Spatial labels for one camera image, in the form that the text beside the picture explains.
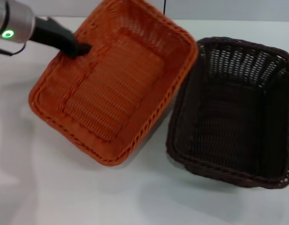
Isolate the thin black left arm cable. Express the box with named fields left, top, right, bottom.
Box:
left=0, top=43, right=27, bottom=56

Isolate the orange woven plastic basket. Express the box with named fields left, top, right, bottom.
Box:
left=28, top=0, right=199, bottom=166

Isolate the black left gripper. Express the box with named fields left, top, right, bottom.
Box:
left=29, top=17, right=92, bottom=59

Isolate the dark brown woven basket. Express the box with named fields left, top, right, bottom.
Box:
left=166, top=36, right=289, bottom=190

